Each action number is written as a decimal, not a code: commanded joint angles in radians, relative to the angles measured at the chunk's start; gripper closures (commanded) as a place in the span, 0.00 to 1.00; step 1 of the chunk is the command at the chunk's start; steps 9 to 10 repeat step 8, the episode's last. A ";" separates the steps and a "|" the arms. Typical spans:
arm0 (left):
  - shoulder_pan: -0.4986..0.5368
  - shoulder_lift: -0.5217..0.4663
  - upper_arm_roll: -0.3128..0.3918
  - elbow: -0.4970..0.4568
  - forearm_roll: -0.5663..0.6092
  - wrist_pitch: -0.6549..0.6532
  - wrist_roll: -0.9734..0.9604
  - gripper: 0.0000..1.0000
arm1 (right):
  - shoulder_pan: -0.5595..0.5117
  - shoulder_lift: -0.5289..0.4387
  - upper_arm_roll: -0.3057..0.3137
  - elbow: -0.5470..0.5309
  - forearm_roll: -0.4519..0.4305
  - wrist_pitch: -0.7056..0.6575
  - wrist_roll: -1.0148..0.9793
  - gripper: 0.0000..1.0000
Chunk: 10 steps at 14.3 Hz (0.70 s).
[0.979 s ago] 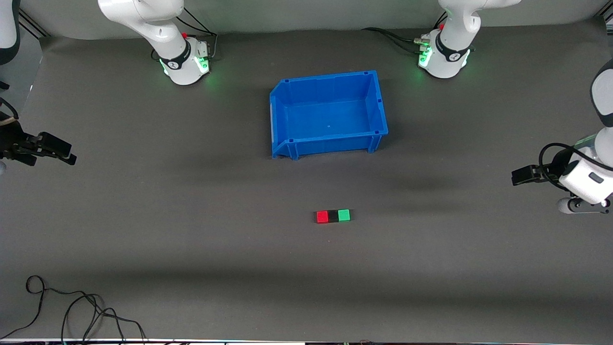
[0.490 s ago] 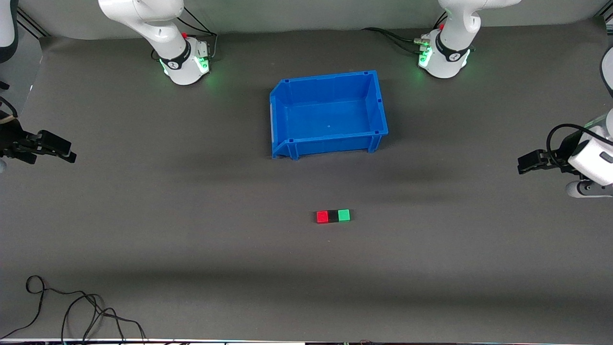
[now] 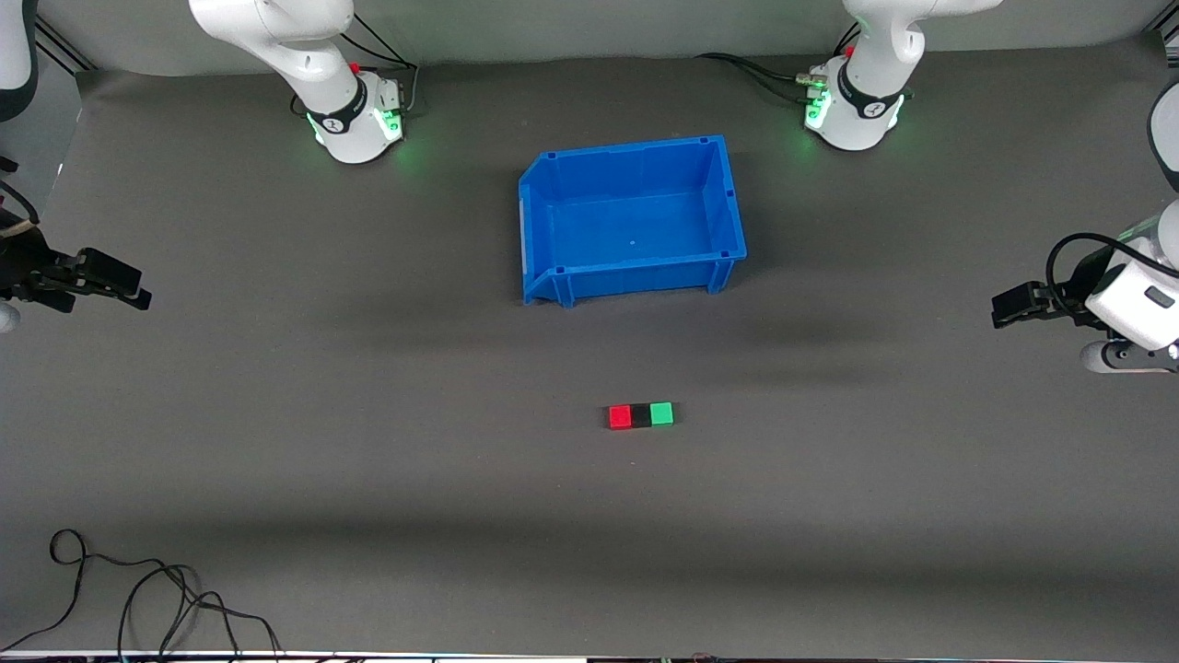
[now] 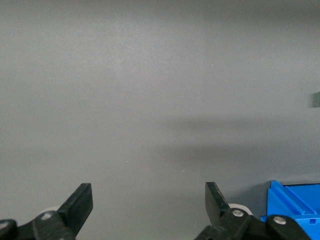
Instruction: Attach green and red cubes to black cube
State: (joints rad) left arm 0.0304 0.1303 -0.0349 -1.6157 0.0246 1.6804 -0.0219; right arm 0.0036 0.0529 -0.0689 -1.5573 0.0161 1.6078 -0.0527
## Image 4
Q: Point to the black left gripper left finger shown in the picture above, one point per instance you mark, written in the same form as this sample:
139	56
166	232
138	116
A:
70	215

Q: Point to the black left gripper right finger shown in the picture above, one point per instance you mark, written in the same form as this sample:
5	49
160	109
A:
222	220

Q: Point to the small green cube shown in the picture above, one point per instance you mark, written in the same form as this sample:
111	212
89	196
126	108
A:
316	100

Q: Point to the blue plastic storage bin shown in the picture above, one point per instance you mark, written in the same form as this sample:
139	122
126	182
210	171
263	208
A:
287	200

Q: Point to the dark grey table mat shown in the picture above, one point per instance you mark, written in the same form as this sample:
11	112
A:
100	75

